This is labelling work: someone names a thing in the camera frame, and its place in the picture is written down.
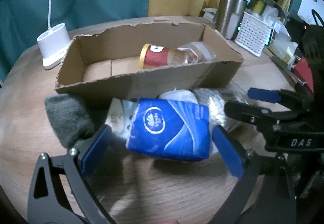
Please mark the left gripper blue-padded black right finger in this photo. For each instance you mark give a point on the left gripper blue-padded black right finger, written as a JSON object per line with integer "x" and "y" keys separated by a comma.
{"x": 264, "y": 191}

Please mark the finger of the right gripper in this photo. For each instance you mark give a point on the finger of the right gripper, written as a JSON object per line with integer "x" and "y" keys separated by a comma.
{"x": 251, "y": 114}
{"x": 289, "y": 99}

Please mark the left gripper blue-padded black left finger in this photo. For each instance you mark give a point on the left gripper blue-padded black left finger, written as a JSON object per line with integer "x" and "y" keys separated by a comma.
{"x": 48, "y": 203}

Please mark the white sock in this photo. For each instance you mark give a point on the white sock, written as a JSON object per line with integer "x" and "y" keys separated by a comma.
{"x": 214, "y": 99}

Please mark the grey sock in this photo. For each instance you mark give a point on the grey sock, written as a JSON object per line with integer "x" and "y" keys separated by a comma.
{"x": 69, "y": 118}

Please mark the blue tissue pack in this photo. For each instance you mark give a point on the blue tissue pack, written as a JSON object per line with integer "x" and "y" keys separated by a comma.
{"x": 170, "y": 129}

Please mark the red box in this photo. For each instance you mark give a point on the red box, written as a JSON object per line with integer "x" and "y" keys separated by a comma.
{"x": 303, "y": 71}

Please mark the white perforated basket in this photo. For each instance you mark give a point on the white perforated basket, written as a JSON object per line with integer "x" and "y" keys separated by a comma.
{"x": 253, "y": 34}

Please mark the yellow tape roll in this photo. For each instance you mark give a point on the yellow tape roll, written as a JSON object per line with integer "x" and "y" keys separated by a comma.
{"x": 257, "y": 6}

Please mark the stainless steel tumbler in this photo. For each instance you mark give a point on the stainless steel tumbler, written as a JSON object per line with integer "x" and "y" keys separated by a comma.
{"x": 229, "y": 15}

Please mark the cartoon printed card packet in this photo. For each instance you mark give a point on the cartoon printed card packet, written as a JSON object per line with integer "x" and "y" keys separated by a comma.
{"x": 119, "y": 117}

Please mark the red yellow-lidded snack jar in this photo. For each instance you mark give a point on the red yellow-lidded snack jar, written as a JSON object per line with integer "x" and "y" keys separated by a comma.
{"x": 153, "y": 56}

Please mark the brown cardboard box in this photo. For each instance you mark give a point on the brown cardboard box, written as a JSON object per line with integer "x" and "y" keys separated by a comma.
{"x": 130, "y": 61}

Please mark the white charging stand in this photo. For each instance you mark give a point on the white charging stand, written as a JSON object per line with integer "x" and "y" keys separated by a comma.
{"x": 53, "y": 45}

